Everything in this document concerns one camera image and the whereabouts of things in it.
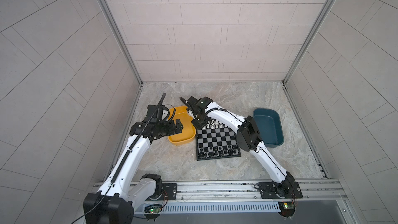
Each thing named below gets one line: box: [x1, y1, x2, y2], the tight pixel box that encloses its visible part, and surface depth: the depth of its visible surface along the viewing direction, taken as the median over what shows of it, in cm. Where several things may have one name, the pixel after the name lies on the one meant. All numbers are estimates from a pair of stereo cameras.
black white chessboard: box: [195, 118, 242, 162], surface depth 84 cm
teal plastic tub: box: [252, 107, 284, 148], surface depth 95 cm
